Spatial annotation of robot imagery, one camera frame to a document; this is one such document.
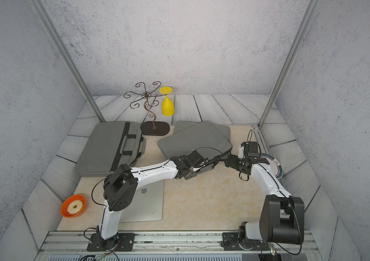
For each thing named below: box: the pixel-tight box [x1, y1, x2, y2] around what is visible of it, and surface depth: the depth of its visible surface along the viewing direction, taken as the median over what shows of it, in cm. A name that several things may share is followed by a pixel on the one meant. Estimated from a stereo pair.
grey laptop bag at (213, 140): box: [157, 120, 233, 172], surface depth 106 cm
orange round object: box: [60, 194, 86, 219], surface depth 82 cm
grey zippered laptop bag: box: [75, 121, 147, 177], surface depth 104 cm
